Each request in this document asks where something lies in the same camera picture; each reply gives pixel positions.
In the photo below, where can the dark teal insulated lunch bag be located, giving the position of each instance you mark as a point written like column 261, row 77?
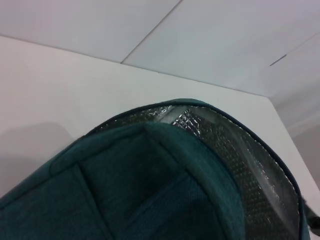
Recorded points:
column 125, row 195

